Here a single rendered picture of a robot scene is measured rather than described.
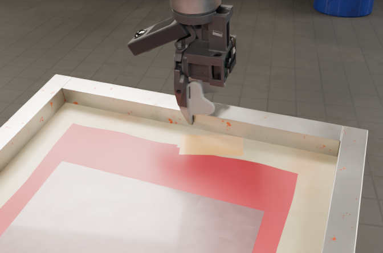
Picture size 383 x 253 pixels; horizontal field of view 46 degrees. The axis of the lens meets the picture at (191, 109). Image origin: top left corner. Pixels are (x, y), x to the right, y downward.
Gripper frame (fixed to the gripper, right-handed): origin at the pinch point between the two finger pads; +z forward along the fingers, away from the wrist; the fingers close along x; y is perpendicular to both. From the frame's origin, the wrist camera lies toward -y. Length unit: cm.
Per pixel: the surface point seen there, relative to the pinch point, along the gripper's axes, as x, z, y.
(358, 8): 421, 182, 23
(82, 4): 358, 181, -284
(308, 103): 206, 155, 2
